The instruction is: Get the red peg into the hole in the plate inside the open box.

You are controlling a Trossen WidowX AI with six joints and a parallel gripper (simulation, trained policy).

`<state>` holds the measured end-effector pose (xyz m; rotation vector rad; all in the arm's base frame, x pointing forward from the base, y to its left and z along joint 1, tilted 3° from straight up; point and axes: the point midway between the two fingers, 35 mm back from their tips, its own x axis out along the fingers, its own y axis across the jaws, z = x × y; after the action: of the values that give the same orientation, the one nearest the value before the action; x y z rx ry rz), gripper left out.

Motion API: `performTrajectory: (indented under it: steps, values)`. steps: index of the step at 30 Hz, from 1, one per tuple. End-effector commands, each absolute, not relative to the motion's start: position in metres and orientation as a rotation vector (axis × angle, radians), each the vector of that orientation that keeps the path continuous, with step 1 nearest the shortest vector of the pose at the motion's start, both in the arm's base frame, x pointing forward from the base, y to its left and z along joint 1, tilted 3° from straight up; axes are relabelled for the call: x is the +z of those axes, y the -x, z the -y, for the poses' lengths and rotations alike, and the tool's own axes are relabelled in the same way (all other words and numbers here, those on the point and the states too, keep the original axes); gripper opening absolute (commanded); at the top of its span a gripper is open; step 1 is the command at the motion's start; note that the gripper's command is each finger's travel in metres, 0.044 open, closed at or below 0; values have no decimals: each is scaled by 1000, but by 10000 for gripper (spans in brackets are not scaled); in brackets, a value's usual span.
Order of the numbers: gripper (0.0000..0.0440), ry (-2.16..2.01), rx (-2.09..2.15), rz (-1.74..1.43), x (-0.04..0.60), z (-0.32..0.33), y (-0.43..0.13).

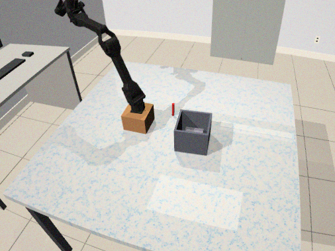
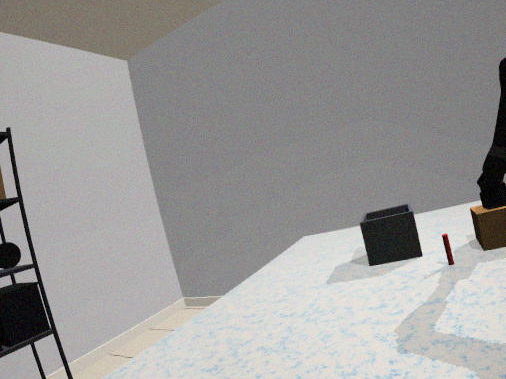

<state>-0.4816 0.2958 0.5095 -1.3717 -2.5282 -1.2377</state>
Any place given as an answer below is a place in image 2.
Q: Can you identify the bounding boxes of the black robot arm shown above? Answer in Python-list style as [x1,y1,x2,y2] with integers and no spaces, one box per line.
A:
[477,57,506,209]

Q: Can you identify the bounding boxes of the dark red peg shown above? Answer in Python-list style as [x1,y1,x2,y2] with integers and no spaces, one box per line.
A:
[442,233,454,265]

